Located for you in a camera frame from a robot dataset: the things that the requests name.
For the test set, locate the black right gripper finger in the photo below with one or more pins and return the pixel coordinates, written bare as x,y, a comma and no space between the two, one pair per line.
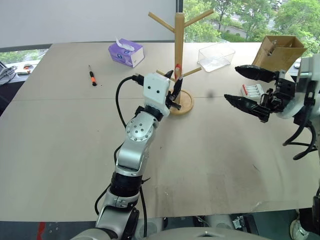
257,73
246,105

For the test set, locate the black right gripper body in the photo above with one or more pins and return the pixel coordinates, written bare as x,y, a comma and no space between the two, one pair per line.
285,90

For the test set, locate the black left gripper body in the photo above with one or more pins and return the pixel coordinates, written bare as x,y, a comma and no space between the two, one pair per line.
172,102

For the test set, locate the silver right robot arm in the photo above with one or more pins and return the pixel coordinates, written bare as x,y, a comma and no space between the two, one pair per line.
310,82

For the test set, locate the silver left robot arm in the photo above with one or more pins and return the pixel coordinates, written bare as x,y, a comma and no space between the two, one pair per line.
136,130

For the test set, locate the wooden tree stand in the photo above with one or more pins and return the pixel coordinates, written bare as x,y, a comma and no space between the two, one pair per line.
179,45

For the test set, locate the white battery pack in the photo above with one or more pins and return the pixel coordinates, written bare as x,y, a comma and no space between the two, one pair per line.
251,91

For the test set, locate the brown cardboard box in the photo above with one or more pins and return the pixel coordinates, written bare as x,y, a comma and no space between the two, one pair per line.
275,56

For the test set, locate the clear plastic container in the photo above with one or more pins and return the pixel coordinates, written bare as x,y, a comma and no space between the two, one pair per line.
216,58

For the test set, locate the purple tissue box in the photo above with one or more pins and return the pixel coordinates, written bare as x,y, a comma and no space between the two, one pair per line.
123,53

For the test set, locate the black orange screwdriver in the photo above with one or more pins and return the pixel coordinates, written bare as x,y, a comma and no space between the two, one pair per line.
92,78

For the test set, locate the silver robot torso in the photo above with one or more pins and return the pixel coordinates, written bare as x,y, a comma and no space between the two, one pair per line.
175,235

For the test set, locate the white sneaker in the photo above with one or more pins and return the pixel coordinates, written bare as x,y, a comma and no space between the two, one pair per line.
298,228

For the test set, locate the white orange background item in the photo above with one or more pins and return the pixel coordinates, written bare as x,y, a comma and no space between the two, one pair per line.
24,70

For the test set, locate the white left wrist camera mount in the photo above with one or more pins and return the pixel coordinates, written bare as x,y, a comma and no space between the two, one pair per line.
155,87

